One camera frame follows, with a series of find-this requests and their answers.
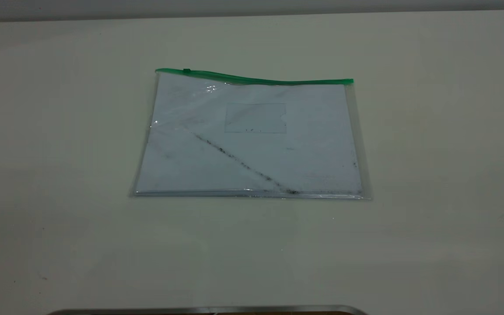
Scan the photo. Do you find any clear plastic green-zip bag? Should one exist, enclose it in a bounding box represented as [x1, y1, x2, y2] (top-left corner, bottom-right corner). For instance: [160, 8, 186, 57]
[129, 68, 371, 201]

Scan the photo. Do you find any silver metal frame edge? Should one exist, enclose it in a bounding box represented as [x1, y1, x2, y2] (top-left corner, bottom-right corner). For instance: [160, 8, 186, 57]
[46, 305, 368, 315]

